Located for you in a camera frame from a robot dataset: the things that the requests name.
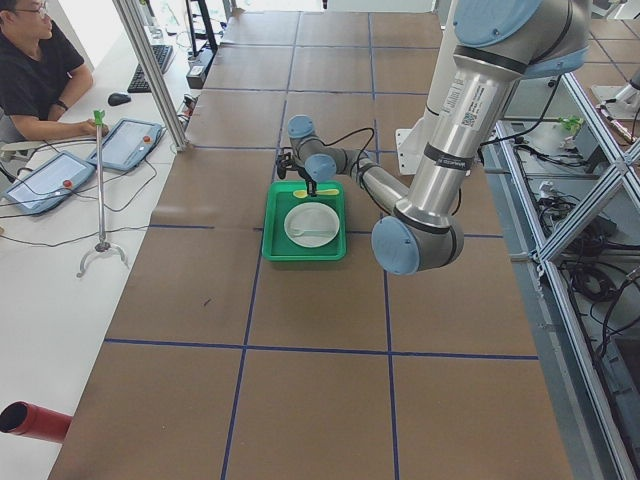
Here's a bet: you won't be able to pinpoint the green plastic tray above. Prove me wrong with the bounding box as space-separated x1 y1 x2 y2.
262 181 347 262

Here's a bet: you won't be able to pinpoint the pale green plastic fork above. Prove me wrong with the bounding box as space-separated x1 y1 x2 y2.
287 229 337 238

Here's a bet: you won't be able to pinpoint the black computer mouse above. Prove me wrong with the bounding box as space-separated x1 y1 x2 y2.
107 92 131 106

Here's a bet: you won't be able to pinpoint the seated person in black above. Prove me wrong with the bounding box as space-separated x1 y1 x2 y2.
1 1 97 141

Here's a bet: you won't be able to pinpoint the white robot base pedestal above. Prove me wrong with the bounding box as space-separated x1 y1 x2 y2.
396 0 458 175

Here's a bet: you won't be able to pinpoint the black keyboard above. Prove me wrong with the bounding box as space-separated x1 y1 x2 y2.
126 43 175 95

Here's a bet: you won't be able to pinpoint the blue teach pendant near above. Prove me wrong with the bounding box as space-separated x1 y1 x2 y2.
2 151 95 215

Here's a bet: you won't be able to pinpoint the red cylinder tube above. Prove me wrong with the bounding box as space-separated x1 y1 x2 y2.
1 401 72 444

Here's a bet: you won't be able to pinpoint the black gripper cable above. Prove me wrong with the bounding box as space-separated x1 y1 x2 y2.
324 127 381 186

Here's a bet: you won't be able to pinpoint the blue teach pendant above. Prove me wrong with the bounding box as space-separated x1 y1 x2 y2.
100 118 163 172
2 151 95 215

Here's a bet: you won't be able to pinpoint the tangled black floor cables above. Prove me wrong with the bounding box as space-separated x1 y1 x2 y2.
509 134 640 381

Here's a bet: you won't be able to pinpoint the aluminium frame rail right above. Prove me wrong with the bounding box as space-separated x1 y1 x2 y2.
504 74 639 479

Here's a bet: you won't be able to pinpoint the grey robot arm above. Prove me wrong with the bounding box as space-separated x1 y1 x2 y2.
276 1 591 275

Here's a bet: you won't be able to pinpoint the blue teach pendant far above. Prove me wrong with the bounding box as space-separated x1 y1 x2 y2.
100 118 163 172

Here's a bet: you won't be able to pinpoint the metal grabber stand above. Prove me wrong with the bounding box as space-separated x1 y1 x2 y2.
76 110 129 278

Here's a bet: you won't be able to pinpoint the white round plate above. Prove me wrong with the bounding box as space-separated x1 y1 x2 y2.
283 202 340 248

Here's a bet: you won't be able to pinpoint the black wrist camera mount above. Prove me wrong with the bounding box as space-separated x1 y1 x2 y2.
275 147 297 180

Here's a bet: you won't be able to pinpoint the yellow plastic spoon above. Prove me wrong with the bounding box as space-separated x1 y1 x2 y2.
292 188 340 199

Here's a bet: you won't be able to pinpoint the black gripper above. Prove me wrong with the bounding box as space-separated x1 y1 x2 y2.
298 168 318 196

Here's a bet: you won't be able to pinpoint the aluminium frame column left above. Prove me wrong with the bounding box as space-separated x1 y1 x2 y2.
112 0 189 152

